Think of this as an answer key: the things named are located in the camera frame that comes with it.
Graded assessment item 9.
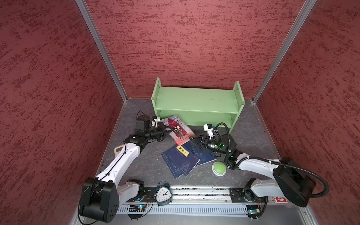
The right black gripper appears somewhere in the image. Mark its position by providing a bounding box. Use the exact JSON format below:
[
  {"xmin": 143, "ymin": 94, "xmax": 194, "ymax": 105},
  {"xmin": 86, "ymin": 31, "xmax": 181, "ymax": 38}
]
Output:
[{"xmin": 190, "ymin": 133, "xmax": 229, "ymax": 156}]

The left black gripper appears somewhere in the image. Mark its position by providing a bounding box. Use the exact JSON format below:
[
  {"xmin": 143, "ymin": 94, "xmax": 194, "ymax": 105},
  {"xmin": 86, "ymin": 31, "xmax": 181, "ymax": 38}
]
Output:
[{"xmin": 145, "ymin": 122, "xmax": 174, "ymax": 142}]

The pink illustrated book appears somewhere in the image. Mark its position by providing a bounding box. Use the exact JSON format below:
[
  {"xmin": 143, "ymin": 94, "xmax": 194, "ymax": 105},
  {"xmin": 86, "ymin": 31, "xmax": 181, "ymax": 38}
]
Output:
[{"xmin": 160, "ymin": 115, "xmax": 195, "ymax": 145}]

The blue book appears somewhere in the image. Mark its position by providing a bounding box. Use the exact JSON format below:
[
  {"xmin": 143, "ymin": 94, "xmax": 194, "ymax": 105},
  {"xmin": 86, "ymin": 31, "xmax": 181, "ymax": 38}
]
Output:
[
  {"xmin": 161, "ymin": 152, "xmax": 184, "ymax": 179},
  {"xmin": 183, "ymin": 141, "xmax": 217, "ymax": 166},
  {"xmin": 163, "ymin": 145, "xmax": 200, "ymax": 176}
]

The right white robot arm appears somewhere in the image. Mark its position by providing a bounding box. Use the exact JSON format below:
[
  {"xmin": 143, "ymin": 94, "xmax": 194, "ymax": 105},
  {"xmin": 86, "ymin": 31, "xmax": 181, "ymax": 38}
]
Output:
[{"xmin": 190, "ymin": 135, "xmax": 316, "ymax": 207}]

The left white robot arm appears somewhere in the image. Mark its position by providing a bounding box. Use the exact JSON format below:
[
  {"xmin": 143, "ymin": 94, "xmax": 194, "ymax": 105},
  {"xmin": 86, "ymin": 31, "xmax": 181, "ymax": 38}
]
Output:
[{"xmin": 77, "ymin": 123, "xmax": 174, "ymax": 224}]

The green push button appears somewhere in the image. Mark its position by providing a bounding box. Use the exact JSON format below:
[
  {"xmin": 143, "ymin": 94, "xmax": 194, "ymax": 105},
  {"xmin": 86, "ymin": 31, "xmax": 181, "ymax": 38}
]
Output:
[{"xmin": 212, "ymin": 161, "xmax": 227, "ymax": 177}]

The green wooden shelf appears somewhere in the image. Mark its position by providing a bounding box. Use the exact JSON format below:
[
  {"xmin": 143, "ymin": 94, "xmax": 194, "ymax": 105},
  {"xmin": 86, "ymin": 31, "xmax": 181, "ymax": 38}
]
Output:
[{"xmin": 151, "ymin": 77, "xmax": 246, "ymax": 132}]

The cream calculator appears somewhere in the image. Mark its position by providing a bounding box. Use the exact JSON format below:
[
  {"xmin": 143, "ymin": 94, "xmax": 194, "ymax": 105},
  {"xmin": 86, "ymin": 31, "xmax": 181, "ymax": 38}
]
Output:
[{"xmin": 113, "ymin": 144, "xmax": 126, "ymax": 158}]

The teal alarm clock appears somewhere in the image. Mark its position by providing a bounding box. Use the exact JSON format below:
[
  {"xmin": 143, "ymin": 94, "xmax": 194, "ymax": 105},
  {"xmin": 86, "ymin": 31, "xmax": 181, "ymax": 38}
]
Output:
[{"xmin": 155, "ymin": 181, "xmax": 173, "ymax": 207}]

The left circuit board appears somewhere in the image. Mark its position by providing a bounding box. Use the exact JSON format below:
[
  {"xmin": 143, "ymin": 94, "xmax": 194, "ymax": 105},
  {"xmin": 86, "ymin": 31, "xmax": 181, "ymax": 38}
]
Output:
[{"xmin": 127, "ymin": 205, "xmax": 147, "ymax": 220}]

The circuit board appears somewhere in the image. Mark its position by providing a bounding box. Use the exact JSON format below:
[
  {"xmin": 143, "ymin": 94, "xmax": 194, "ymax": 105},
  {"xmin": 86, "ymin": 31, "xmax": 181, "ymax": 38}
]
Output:
[
  {"xmin": 127, "ymin": 205, "xmax": 147, "ymax": 220},
  {"xmin": 246, "ymin": 205, "xmax": 262, "ymax": 220}
]

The right circuit board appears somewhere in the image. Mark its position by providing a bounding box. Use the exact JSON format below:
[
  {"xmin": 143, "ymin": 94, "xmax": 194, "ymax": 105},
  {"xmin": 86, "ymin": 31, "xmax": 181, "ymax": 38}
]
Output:
[{"xmin": 246, "ymin": 205, "xmax": 262, "ymax": 220}]

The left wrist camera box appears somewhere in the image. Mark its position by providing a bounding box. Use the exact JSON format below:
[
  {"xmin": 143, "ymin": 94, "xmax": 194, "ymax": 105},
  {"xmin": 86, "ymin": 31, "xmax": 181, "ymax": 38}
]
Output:
[{"xmin": 135, "ymin": 115, "xmax": 160, "ymax": 131}]

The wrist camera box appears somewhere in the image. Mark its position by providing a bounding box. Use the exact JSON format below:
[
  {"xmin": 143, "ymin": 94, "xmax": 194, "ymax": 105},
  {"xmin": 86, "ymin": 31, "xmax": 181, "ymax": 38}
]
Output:
[
  {"xmin": 203, "ymin": 124, "xmax": 216, "ymax": 140},
  {"xmin": 135, "ymin": 115, "xmax": 160, "ymax": 131}
]

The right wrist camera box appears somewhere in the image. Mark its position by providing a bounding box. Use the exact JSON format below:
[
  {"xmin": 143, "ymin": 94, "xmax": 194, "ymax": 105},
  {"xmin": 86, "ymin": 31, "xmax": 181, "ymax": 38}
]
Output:
[{"xmin": 203, "ymin": 124, "xmax": 216, "ymax": 140}]

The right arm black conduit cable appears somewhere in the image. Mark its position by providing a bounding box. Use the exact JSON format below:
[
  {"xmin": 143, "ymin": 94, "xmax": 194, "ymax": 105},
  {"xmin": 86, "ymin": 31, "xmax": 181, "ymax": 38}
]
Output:
[{"xmin": 213, "ymin": 122, "xmax": 330, "ymax": 199}]

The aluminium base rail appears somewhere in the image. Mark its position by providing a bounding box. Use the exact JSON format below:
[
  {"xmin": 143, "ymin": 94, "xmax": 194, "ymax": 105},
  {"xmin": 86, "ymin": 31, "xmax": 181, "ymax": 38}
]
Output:
[{"xmin": 70, "ymin": 185, "xmax": 318, "ymax": 225}]

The left aluminium corner post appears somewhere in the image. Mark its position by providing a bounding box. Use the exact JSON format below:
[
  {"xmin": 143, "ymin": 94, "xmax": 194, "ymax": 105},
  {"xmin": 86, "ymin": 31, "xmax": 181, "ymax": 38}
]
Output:
[{"xmin": 76, "ymin": 0, "xmax": 128, "ymax": 103}]

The aluminium corner post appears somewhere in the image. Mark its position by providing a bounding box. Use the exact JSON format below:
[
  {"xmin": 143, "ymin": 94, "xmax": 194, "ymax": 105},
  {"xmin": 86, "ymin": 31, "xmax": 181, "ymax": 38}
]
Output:
[
  {"xmin": 76, "ymin": 0, "xmax": 128, "ymax": 103},
  {"xmin": 252, "ymin": 0, "xmax": 317, "ymax": 105}
]

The right aluminium corner post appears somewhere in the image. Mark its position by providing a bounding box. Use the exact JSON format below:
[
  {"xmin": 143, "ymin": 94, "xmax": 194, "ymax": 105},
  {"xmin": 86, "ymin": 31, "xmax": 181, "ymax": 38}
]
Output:
[{"xmin": 252, "ymin": 0, "xmax": 317, "ymax": 105}]

